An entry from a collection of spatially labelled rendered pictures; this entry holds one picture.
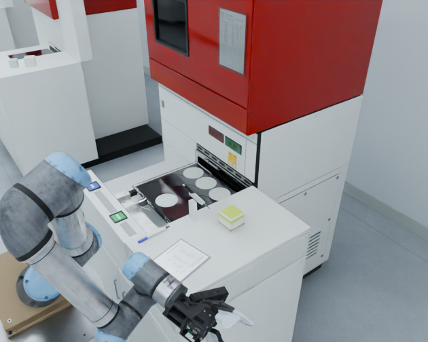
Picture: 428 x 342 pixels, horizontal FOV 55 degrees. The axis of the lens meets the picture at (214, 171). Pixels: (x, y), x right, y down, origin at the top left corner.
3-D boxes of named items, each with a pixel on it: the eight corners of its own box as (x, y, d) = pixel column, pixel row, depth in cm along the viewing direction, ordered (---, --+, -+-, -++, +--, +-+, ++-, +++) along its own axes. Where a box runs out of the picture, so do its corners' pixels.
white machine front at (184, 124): (166, 140, 246) (161, 75, 224) (255, 208, 191) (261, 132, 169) (162, 141, 245) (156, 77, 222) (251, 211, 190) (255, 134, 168)
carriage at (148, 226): (127, 199, 192) (126, 194, 191) (168, 243, 168) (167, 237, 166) (111, 205, 188) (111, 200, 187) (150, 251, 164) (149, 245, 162)
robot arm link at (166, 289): (167, 288, 110) (175, 267, 105) (180, 298, 108) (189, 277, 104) (149, 304, 104) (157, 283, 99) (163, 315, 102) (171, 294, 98)
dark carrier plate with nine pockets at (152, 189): (196, 163, 210) (196, 163, 209) (239, 196, 187) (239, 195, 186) (136, 186, 193) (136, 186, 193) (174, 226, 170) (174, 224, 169)
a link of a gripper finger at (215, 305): (234, 324, 97) (204, 319, 101) (238, 319, 98) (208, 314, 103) (230, 307, 96) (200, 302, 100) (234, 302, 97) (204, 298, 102)
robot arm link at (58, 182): (47, 260, 136) (4, 178, 90) (80, 227, 144) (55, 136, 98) (75, 282, 134) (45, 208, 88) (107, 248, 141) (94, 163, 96)
